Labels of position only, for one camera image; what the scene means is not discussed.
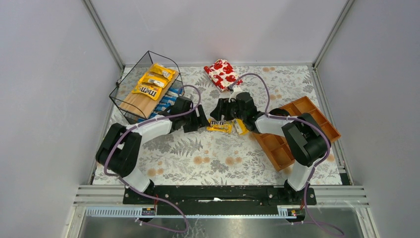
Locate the yellow m&m bag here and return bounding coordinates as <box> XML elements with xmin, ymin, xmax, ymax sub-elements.
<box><xmin>131</xmin><ymin>83</ymin><xmax>163</xmax><ymax>101</ymax></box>
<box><xmin>206</xmin><ymin>119</ymin><xmax>233</xmax><ymax>134</ymax></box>
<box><xmin>149</xmin><ymin>63</ymin><xmax>176</xmax><ymax>80</ymax></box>
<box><xmin>139</xmin><ymin>72</ymin><xmax>170</xmax><ymax>88</ymax></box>
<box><xmin>233</xmin><ymin>119</ymin><xmax>249</xmax><ymax>135</ymax></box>

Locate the blue m&m bag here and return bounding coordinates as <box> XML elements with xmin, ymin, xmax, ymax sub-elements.
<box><xmin>167</xmin><ymin>87</ymin><xmax>184</xmax><ymax>97</ymax></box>
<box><xmin>154</xmin><ymin>103</ymin><xmax>171</xmax><ymax>114</ymax></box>
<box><xmin>160</xmin><ymin>96</ymin><xmax>177</xmax><ymax>106</ymax></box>

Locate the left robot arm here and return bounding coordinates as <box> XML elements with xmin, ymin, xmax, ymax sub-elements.
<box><xmin>96</xmin><ymin>96</ymin><xmax>209</xmax><ymax>193</ymax></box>

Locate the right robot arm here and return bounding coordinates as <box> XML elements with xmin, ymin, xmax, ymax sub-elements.
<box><xmin>210</xmin><ymin>92</ymin><xmax>331</xmax><ymax>191</ymax></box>

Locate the red white floral pouch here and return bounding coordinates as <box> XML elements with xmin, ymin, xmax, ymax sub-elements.
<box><xmin>204</xmin><ymin>59</ymin><xmax>239</xmax><ymax>92</ymax></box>

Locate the floral table mat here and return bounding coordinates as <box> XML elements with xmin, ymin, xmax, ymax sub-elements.
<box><xmin>92</xmin><ymin>65</ymin><xmax>344</xmax><ymax>186</ymax></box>

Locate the orange compartment tray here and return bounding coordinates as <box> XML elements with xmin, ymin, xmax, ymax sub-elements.
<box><xmin>253</xmin><ymin>96</ymin><xmax>341</xmax><ymax>171</ymax></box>

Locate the black coiled cable roll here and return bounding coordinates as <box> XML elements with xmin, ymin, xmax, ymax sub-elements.
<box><xmin>269</xmin><ymin>108</ymin><xmax>291</xmax><ymax>118</ymax></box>

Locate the black wire wooden shelf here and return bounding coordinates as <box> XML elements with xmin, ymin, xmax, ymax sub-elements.
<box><xmin>109</xmin><ymin>51</ymin><xmax>183</xmax><ymax>124</ymax></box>

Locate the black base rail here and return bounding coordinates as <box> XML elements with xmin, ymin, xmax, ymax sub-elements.
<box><xmin>123</xmin><ymin>185</ymin><xmax>317</xmax><ymax>216</ymax></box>

